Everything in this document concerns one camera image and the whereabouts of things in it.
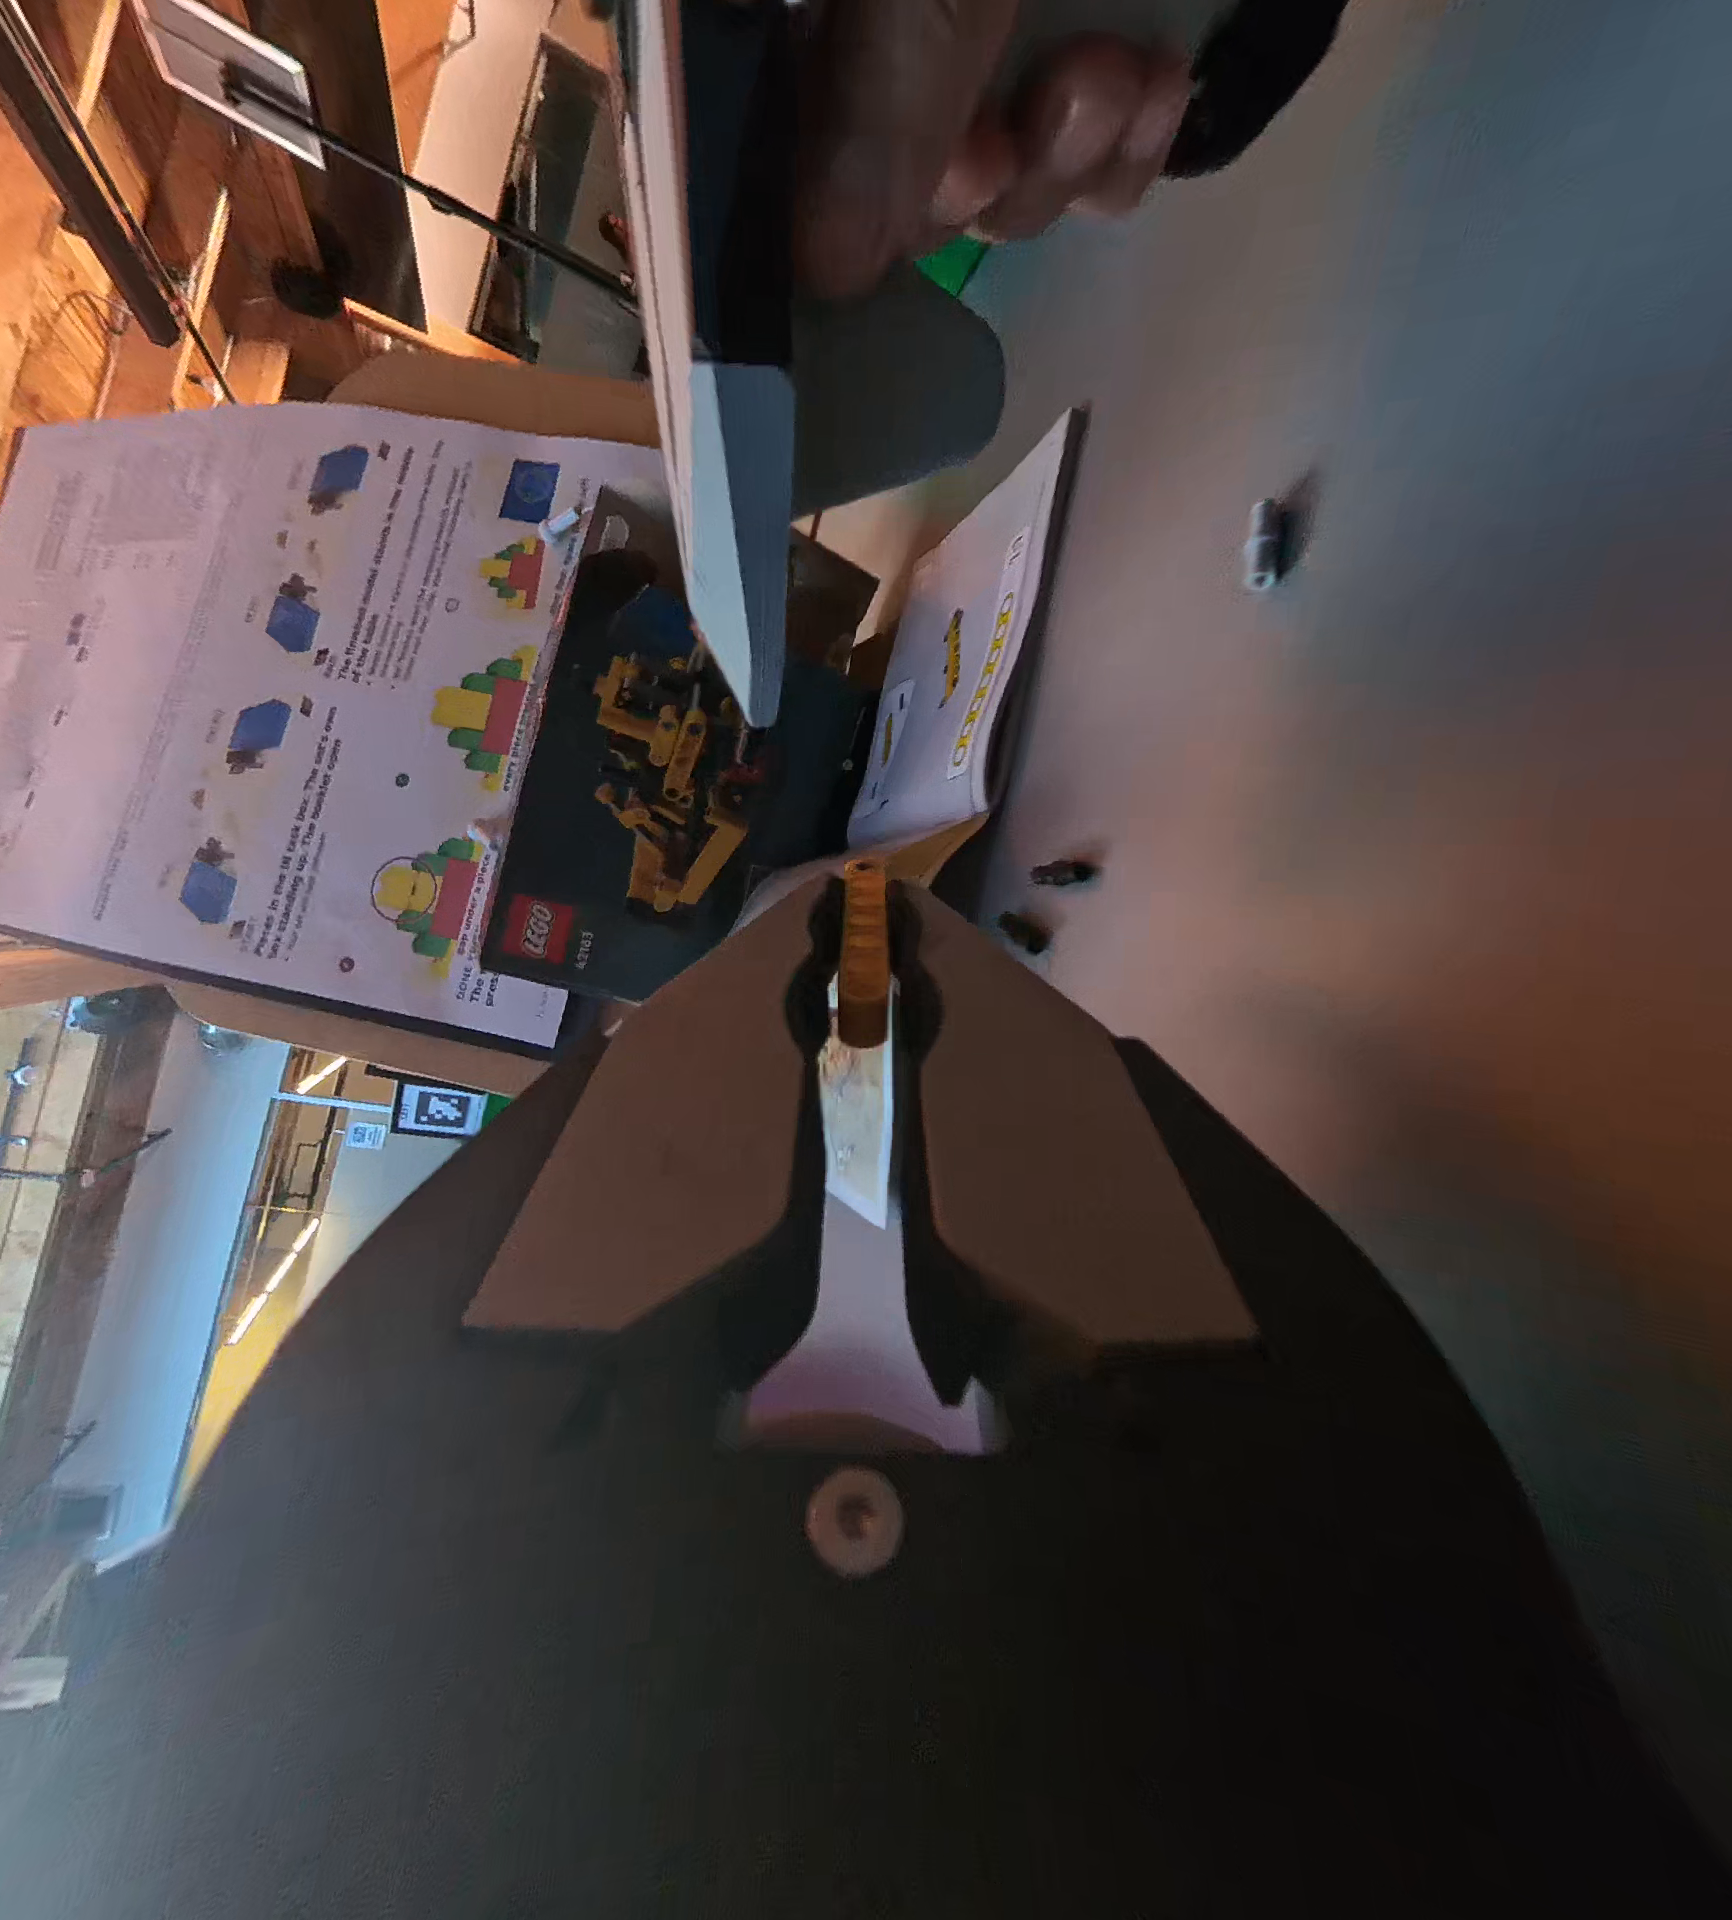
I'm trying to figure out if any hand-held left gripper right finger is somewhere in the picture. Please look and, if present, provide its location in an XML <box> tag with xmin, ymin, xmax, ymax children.
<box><xmin>889</xmin><ymin>879</ymin><xmax>1267</xmax><ymax>1407</ymax></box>

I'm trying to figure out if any white flat panel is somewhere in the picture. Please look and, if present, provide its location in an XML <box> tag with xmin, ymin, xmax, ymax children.
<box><xmin>143</xmin><ymin>0</ymin><xmax>327</xmax><ymax>170</ymax></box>

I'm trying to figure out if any lego instruction booklet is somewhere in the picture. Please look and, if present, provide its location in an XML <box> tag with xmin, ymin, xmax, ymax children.
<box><xmin>812</xmin><ymin>404</ymin><xmax>1093</xmax><ymax>1226</ymax></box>

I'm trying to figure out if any printed instruction sheet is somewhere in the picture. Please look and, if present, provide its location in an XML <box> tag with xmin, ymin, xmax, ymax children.
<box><xmin>0</xmin><ymin>402</ymin><xmax>667</xmax><ymax>1052</ymax></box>

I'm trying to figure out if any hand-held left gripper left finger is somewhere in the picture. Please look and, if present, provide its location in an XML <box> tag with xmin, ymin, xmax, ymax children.
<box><xmin>465</xmin><ymin>876</ymin><xmax>831</xmax><ymax>1389</ymax></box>

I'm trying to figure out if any black stand pole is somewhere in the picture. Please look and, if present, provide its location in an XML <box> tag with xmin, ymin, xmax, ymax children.
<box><xmin>225</xmin><ymin>77</ymin><xmax>647</xmax><ymax>300</ymax></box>

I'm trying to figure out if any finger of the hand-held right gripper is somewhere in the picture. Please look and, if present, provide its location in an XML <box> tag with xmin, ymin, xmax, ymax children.
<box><xmin>651</xmin><ymin>269</ymin><xmax>802</xmax><ymax>732</ymax></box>
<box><xmin>789</xmin><ymin>265</ymin><xmax>1012</xmax><ymax>520</ymax></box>

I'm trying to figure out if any person's right hand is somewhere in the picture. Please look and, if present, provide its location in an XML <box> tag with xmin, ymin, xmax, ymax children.
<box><xmin>790</xmin><ymin>0</ymin><xmax>1217</xmax><ymax>306</ymax></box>

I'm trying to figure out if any black and white marker tag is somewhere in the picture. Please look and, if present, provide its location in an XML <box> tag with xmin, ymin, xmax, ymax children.
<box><xmin>392</xmin><ymin>1074</ymin><xmax>493</xmax><ymax>1143</ymax></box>

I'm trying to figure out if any yellow lego beam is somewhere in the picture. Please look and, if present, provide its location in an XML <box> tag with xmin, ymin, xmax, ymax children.
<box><xmin>836</xmin><ymin>854</ymin><xmax>898</xmax><ymax>1048</ymax></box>

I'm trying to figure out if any black lego box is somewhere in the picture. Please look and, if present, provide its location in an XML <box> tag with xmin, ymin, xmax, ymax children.
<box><xmin>481</xmin><ymin>482</ymin><xmax>884</xmax><ymax>1003</ymax></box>

